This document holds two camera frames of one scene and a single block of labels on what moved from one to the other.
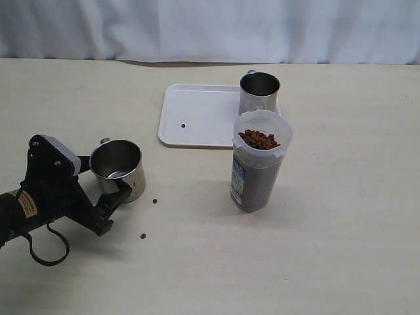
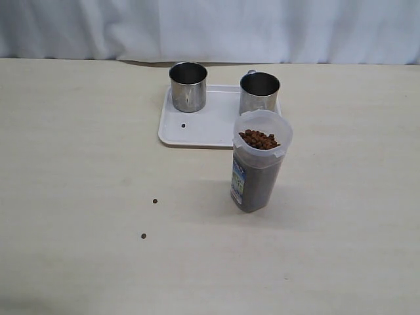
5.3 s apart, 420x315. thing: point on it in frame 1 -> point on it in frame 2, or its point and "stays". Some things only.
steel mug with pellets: (258, 91) stays
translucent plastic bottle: (261, 140) stays
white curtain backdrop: (304, 31) stays
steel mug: (113, 160) -> (188, 86)
